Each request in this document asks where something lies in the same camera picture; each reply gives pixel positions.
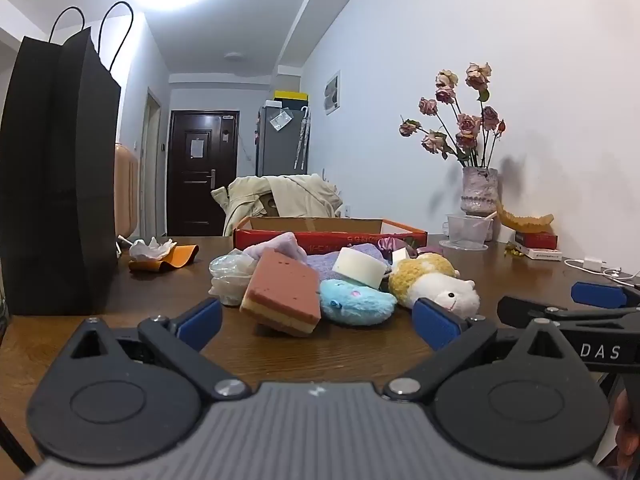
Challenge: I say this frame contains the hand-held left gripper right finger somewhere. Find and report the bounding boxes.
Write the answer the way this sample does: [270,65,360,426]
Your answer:
[411,297,595,402]

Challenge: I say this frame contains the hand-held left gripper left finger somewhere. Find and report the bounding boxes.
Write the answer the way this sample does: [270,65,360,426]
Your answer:
[47,298,252,402]

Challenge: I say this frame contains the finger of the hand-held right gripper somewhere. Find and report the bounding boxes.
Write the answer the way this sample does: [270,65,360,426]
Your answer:
[497,296,583,332]
[571,281,640,311]

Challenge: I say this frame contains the yellow and white hamster plush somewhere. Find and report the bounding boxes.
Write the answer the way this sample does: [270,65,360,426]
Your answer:
[388,252,481,318]

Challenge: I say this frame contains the clear plastic bag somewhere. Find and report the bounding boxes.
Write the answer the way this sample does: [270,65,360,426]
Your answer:
[208,252,258,307]

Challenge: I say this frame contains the blue plush toy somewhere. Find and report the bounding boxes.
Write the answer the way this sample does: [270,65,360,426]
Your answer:
[318,279,398,327]

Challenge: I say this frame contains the pink and yellow sponge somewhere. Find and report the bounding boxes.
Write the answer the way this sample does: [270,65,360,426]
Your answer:
[239,247,322,338]

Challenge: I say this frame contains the white round sponge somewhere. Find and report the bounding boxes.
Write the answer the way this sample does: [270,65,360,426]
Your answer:
[331,247,387,291]

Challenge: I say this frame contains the purple fluffy cloth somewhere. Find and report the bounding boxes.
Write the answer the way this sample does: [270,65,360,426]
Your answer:
[305,243,389,282]

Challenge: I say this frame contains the orange cardboard box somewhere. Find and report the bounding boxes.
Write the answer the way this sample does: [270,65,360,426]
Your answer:
[232,216,429,257]

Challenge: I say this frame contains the person's right hand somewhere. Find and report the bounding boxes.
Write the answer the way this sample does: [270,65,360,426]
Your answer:
[614,389,640,468]

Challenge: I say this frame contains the white flat box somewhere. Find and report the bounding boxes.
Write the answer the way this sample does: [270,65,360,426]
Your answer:
[515,246,563,262]

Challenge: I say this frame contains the orange cloth with tissue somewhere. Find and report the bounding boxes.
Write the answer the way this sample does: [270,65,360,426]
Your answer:
[128,243,200,274]

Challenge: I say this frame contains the white crumpled tissue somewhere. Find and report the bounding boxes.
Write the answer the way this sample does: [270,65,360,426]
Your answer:
[129,237,178,262]

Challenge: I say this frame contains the dark purple scrunchie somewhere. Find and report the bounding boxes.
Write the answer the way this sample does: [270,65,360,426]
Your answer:
[377,236,416,263]

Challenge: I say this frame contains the clear plastic cup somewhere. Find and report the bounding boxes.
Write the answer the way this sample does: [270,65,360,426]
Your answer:
[440,213,493,251]

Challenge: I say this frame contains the pink textured vase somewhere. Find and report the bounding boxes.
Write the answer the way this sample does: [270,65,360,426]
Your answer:
[461,166,499,218]

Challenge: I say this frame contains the dark brown entrance door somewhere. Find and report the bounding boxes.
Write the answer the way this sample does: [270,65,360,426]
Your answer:
[166,110,241,237]

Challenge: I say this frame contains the brown chair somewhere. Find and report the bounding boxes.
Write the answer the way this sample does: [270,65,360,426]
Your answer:
[257,192,281,218]

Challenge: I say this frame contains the pink suitcase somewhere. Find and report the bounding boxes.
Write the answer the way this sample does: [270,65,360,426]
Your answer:
[114,143,140,239]

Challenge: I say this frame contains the pale interior door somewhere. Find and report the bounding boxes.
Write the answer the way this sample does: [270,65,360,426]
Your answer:
[140,87,163,238]

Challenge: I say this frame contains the beige coat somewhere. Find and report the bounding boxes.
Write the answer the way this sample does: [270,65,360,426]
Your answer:
[211,174,345,237]

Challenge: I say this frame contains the dried pink roses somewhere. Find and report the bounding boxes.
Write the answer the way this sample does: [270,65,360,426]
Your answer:
[398,62,506,168]

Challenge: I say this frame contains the grey refrigerator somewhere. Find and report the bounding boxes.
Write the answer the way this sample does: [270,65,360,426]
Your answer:
[256,105,310,177]

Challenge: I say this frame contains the black paper bag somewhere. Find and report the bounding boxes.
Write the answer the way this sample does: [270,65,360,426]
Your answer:
[0,1,122,317]

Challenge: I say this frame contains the folded umbrella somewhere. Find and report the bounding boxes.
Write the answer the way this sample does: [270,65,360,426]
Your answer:
[294,107,312,171]

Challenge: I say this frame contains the white cable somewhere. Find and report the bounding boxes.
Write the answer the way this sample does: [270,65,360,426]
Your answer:
[565,258,640,287]

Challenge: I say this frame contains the framed wall picture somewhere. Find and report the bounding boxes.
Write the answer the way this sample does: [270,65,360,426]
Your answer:
[324,70,342,116]

